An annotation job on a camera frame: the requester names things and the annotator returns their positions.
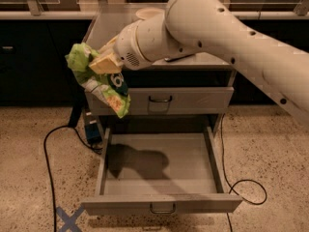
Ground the silver blue soda can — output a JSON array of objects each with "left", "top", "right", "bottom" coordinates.
[{"left": 164, "top": 56, "right": 187, "bottom": 63}]

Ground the grey drawer cabinet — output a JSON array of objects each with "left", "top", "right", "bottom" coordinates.
[{"left": 74, "top": 2, "right": 245, "bottom": 217}]

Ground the closed upper grey drawer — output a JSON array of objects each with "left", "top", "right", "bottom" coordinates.
[{"left": 84, "top": 86, "right": 235, "bottom": 116}]

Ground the dark counter with cabinets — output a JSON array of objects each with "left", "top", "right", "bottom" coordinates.
[{"left": 0, "top": 19, "right": 309, "bottom": 106}]

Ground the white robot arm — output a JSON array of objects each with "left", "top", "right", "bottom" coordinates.
[{"left": 90, "top": 0, "right": 309, "bottom": 126}]

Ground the open middle grey drawer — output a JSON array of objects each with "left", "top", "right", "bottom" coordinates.
[{"left": 82, "top": 128, "right": 242, "bottom": 216}]

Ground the black cable on right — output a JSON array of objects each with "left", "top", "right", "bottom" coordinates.
[{"left": 219, "top": 113, "right": 268, "bottom": 232}]

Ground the beige shallow bowl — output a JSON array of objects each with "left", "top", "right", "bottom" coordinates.
[{"left": 135, "top": 7, "right": 164, "bottom": 20}]

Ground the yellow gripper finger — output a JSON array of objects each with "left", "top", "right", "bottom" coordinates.
[
  {"left": 89, "top": 53, "right": 123, "bottom": 74},
  {"left": 98, "top": 35, "right": 118, "bottom": 53}
]

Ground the green rice chip bag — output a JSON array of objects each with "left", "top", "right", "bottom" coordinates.
[{"left": 66, "top": 43, "right": 130, "bottom": 118}]

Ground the black cable on left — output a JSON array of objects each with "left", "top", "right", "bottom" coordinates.
[{"left": 42, "top": 106, "right": 103, "bottom": 232}]

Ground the black cable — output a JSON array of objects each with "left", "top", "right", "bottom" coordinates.
[
  {"left": 42, "top": 106, "right": 103, "bottom": 232},
  {"left": 219, "top": 113, "right": 268, "bottom": 232}
]

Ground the blue power box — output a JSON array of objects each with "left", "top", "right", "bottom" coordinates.
[{"left": 83, "top": 110, "right": 101, "bottom": 145}]

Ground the blue tape cross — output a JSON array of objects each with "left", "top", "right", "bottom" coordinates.
[{"left": 56, "top": 207, "right": 84, "bottom": 232}]

